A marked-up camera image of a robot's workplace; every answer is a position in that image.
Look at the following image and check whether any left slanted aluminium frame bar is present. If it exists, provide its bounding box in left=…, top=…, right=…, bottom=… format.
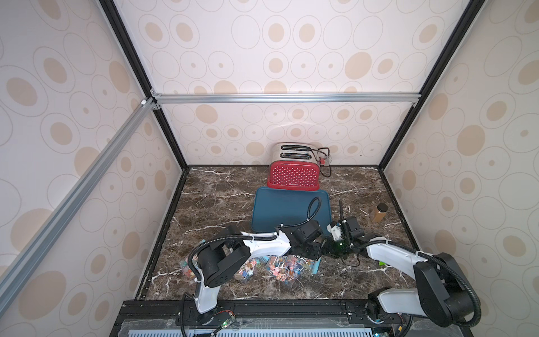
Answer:
left=1, top=97, right=156, bottom=315

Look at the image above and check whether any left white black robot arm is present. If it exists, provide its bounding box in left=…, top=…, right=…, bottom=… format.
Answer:
left=187, top=220, right=325, bottom=315

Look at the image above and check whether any red polka dot toaster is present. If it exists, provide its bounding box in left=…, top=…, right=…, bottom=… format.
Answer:
left=267, top=143, right=320, bottom=191

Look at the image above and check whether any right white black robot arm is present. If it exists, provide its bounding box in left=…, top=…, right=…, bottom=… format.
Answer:
left=322, top=217, right=482, bottom=328

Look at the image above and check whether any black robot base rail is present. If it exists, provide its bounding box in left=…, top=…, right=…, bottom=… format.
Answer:
left=111, top=294, right=480, bottom=336

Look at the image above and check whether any teal rectangular tray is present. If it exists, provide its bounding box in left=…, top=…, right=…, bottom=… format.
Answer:
left=251, top=187, right=332, bottom=236

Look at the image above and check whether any candy ziploc bag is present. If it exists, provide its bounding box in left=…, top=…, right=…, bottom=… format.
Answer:
left=180, top=240, right=206, bottom=281
left=234, top=258, right=259, bottom=282
left=265, top=256, right=298, bottom=284
left=291, top=256, right=321, bottom=279

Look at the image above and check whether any brown bottle black cap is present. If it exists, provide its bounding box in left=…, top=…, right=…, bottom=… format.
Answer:
left=370, top=202, right=388, bottom=223

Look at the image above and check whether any horizontal aluminium frame bar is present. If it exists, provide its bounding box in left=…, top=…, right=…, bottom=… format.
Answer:
left=154, top=92, right=421, bottom=105

